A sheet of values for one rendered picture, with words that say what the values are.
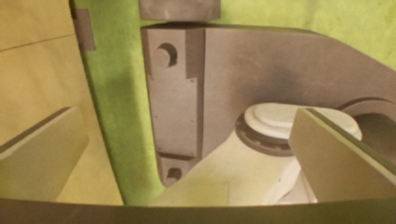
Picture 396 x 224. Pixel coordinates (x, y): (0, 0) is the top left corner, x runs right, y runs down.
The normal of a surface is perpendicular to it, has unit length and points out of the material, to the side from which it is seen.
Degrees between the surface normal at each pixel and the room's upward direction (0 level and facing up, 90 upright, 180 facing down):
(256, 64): 0
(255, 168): 90
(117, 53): 0
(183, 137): 0
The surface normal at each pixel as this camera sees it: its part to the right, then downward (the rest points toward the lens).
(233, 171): 0.01, -0.88
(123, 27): -0.18, 0.48
